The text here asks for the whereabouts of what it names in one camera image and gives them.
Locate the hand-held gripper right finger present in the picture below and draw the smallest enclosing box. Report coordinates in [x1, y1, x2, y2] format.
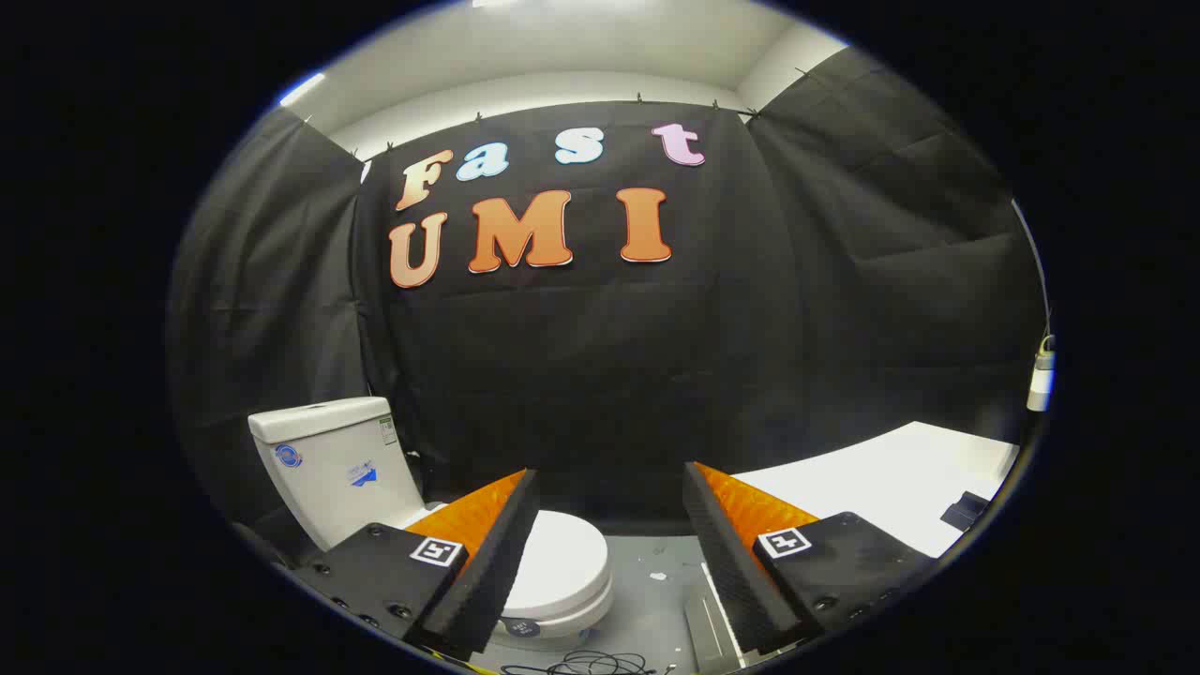
[682, 459, 938, 659]

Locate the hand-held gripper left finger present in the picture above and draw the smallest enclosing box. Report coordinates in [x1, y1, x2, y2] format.
[286, 467, 542, 662]

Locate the white toilet lid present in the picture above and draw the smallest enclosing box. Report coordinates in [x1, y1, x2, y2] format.
[405, 503, 610, 622]

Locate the white toilet tank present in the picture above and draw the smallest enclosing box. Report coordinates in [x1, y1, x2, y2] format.
[247, 397, 425, 552]

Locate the white drawer cabinet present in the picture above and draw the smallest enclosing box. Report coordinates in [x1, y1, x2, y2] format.
[684, 421, 1021, 672]

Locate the black backdrop cloth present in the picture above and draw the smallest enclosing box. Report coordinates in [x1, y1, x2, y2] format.
[167, 47, 1049, 526]

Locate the small flat black object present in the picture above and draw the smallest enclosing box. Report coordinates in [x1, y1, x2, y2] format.
[940, 490, 990, 533]

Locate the white box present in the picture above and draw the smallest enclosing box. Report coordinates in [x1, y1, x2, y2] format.
[1027, 335, 1058, 413]

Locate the black cable bundle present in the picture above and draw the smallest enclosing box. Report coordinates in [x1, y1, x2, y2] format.
[502, 650, 678, 675]

